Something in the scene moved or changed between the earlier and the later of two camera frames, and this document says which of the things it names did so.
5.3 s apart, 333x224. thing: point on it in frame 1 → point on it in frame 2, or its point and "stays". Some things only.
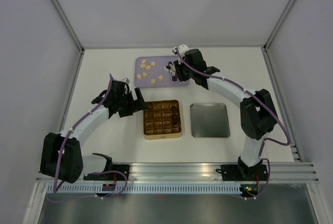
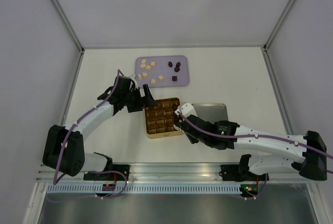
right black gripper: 178,65 → 192,139
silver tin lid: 209,120 stays
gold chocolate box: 162,120 stays
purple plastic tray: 149,73 stays
